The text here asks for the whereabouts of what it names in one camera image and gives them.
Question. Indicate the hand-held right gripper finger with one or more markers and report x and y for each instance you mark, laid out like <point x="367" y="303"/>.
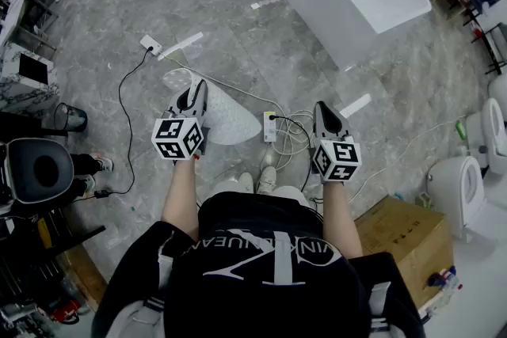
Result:
<point x="344" y="126"/>
<point x="318" y="122"/>

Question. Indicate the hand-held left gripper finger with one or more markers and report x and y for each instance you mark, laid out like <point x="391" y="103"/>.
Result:
<point x="202" y="103"/>
<point x="174" y="101"/>

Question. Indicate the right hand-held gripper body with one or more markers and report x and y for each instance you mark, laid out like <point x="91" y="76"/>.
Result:
<point x="336" y="162"/>

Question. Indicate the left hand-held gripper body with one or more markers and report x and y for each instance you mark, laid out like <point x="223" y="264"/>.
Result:
<point x="174" y="138"/>

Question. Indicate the white bath mat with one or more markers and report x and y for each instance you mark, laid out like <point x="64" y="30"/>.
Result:
<point x="233" y="118"/>

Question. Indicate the person's right forearm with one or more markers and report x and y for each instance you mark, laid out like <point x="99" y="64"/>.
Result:
<point x="338" y="217"/>

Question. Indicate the person's left forearm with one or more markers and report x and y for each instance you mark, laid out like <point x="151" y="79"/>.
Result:
<point x="180" y="194"/>

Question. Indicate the white power strip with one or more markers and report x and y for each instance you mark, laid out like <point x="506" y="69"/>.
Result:
<point x="270" y="128"/>

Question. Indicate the white square socket box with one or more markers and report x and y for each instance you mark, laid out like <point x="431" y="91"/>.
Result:
<point x="150" y="44"/>

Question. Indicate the person's right white shoe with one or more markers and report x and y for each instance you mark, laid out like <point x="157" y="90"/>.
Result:
<point x="267" y="180"/>

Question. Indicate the person's white shoe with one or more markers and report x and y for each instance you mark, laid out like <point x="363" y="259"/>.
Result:
<point x="246" y="182"/>
<point x="267" y="180"/>

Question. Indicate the person's left white shoe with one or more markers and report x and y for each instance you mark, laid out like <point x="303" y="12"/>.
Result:
<point x="246" y="182"/>

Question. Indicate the black power adapter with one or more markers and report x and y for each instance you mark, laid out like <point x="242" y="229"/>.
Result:
<point x="101" y="194"/>

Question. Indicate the brown cardboard box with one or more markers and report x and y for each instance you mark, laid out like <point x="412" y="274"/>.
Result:
<point x="404" y="237"/>

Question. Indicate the person's black shirt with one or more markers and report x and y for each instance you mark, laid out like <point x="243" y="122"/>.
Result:
<point x="237" y="217"/>

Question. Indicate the black mesh waste bin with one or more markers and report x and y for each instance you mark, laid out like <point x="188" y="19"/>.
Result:
<point x="71" y="118"/>

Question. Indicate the green bottle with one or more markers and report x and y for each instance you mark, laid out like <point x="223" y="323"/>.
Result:
<point x="460" y="130"/>

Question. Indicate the black round seat chair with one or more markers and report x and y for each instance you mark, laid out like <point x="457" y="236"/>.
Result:
<point x="39" y="170"/>

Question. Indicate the marble-pattern cabinet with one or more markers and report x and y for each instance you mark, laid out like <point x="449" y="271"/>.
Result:
<point x="24" y="91"/>

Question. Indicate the small coloured bottles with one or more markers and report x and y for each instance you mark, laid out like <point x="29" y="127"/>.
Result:
<point x="445" y="278"/>

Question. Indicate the black metal rack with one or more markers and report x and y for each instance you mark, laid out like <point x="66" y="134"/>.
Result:
<point x="35" y="249"/>

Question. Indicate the white table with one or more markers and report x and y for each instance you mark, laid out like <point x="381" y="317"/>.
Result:
<point x="10" y="16"/>

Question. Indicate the red canister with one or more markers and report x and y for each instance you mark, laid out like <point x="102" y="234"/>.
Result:
<point x="65" y="312"/>

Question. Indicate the black frame chair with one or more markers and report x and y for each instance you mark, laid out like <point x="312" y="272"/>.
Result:
<point x="493" y="51"/>

